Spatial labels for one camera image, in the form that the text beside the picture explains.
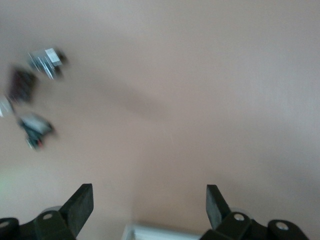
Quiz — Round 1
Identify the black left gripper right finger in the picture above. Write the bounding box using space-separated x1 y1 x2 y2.
201 184 253 240

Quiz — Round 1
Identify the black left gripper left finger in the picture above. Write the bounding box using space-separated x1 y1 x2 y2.
34 183 95 240

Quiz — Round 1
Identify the white drawer cabinet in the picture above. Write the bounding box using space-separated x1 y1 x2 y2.
121 223 210 240

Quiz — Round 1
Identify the black white square push button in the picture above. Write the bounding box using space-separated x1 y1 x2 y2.
16 112 55 152

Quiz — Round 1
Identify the brown terminal block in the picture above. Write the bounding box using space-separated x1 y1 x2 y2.
7 65 39 104

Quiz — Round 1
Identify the silver metal fitting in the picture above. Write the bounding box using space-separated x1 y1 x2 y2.
26 46 68 80

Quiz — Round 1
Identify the white curved plastic bracket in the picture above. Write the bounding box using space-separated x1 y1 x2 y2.
0 96 15 119

